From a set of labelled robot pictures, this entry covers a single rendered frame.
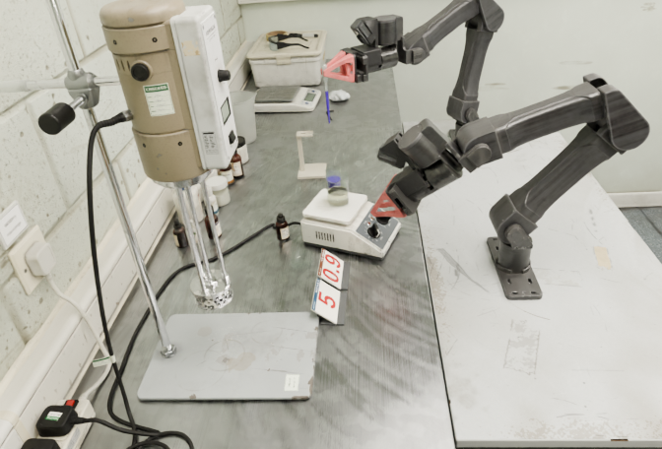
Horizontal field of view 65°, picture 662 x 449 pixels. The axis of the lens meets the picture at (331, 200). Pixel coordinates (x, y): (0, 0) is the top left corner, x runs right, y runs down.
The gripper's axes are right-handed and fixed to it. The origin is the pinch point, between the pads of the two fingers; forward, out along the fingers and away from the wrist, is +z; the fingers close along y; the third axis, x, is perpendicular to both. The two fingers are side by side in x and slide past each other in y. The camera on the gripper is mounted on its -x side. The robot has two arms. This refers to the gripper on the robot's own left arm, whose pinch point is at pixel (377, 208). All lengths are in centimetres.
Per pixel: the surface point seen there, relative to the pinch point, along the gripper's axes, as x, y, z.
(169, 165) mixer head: -31, 40, -7
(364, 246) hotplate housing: 5.8, 0.8, 9.0
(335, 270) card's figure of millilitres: 4.7, 8.3, 13.0
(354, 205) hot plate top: -1.5, -6.6, 9.3
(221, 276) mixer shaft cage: -13.2, 33.3, 10.0
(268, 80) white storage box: -44, -96, 69
